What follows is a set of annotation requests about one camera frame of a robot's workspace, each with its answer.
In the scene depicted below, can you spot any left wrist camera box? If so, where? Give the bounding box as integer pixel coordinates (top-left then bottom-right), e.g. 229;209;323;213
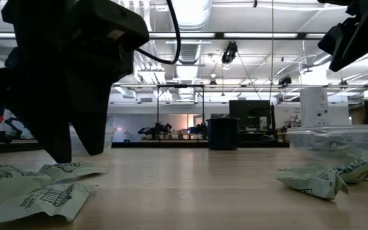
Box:
78;0;150;54

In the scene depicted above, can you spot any rectangular clear plastic container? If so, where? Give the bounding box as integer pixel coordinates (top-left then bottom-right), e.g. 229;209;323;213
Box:
286;123;368;162

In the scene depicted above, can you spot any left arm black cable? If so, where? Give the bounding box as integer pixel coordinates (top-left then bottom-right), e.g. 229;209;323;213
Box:
135;0;182;65

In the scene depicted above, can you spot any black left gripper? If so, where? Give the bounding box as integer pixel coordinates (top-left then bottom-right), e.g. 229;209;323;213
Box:
0;0;134;165

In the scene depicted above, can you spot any white box with knobs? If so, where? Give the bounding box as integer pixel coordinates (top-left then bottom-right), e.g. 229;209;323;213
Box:
300;86;330;128

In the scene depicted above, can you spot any black computer monitor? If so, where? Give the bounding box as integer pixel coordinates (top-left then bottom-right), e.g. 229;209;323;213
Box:
229;100;276;132

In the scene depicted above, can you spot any black plastic cup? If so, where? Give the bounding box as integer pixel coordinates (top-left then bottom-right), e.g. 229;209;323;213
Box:
206;117;240;151

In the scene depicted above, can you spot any black station frame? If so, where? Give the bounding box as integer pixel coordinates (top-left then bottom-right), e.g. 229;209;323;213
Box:
156;84;205;132

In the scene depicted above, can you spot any black metal table frame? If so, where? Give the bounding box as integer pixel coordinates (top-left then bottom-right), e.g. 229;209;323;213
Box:
0;137;368;157

